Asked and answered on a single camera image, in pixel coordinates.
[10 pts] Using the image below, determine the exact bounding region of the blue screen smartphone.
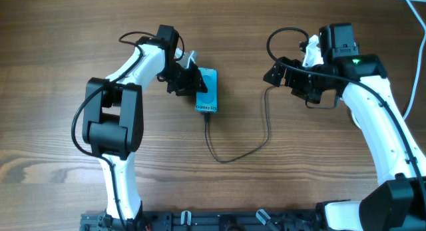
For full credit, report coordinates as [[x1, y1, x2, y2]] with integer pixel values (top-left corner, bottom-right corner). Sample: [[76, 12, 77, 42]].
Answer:
[[195, 68, 218, 113]]

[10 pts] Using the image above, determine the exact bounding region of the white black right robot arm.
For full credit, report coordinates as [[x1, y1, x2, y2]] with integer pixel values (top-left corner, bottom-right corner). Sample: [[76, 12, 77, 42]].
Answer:
[[264, 23, 425, 230]]

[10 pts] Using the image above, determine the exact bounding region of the white power strip cord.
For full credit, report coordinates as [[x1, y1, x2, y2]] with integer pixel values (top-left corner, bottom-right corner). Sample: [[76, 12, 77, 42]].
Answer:
[[351, 0, 426, 128]]

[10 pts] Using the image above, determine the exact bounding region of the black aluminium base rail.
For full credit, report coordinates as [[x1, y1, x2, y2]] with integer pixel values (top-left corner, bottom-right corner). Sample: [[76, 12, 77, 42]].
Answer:
[[79, 209, 325, 231]]

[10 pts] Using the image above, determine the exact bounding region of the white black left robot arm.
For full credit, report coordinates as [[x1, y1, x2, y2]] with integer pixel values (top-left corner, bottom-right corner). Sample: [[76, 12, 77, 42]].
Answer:
[[75, 25, 208, 224]]

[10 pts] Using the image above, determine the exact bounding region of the black charging cable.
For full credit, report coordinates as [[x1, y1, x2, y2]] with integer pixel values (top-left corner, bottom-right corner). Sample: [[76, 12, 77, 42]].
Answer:
[[202, 85, 340, 164]]

